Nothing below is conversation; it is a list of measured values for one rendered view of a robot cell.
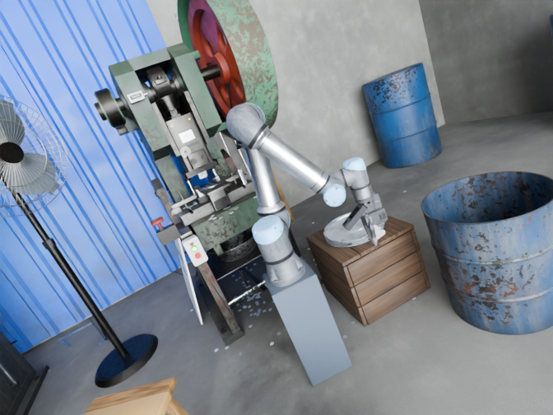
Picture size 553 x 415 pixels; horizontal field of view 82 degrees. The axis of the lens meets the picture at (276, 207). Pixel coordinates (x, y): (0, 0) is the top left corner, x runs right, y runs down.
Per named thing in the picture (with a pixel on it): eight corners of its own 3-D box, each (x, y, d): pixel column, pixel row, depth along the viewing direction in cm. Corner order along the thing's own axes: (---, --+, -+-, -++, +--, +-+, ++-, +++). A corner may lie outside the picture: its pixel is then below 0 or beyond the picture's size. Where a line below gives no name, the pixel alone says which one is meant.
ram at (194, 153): (215, 160, 172) (191, 108, 163) (189, 172, 167) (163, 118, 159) (208, 160, 188) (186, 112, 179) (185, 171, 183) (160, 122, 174)
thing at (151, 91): (228, 82, 173) (215, 48, 168) (106, 128, 153) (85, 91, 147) (220, 88, 189) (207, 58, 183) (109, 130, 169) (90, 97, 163)
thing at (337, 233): (341, 213, 171) (341, 212, 171) (394, 210, 151) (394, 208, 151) (314, 242, 152) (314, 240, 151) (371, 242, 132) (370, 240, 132)
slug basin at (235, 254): (272, 244, 188) (266, 230, 185) (221, 274, 178) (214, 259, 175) (253, 233, 219) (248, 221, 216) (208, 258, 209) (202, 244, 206)
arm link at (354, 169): (339, 161, 123) (360, 153, 121) (347, 187, 126) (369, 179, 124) (341, 165, 115) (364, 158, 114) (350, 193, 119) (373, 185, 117)
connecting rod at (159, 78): (195, 125, 168) (164, 58, 157) (173, 134, 164) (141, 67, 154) (189, 128, 186) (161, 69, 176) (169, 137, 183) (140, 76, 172)
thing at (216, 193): (241, 204, 163) (230, 180, 159) (217, 217, 159) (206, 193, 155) (229, 199, 186) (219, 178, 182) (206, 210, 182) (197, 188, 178)
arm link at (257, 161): (262, 248, 126) (221, 109, 109) (267, 232, 140) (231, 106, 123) (291, 242, 124) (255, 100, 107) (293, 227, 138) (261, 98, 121)
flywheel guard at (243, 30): (298, 123, 158) (231, -65, 134) (248, 145, 149) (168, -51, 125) (238, 136, 251) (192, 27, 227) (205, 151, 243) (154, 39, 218)
